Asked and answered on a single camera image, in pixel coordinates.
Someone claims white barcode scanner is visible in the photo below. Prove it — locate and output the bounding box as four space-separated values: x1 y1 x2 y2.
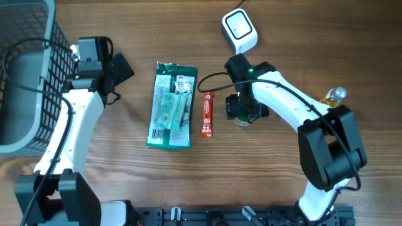
221 8 258 55

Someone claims green lidded cup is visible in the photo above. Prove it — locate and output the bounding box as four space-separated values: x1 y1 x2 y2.
233 116 250 127

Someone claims green sponge package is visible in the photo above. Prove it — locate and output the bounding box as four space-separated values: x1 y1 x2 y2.
146 62 198 149

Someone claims red coffee stick sachet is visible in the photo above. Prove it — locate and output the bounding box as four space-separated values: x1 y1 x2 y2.
201 92 214 137

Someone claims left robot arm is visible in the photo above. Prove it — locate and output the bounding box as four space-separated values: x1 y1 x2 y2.
14 36 142 225

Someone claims left camera cable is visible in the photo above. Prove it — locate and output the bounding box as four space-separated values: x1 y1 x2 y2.
2 37 79 226

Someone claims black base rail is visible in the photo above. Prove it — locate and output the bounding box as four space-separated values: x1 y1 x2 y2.
136 206 356 226

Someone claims yellow dish soap bottle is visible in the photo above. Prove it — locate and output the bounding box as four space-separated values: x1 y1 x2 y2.
320 87 347 108

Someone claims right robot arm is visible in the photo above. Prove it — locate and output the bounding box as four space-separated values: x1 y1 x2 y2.
224 53 367 225

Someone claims teal snack packet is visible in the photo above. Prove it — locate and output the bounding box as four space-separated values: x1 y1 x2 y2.
156 91 188 131

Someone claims grey plastic mesh basket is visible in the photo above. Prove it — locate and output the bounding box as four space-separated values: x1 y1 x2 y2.
1 0 75 157

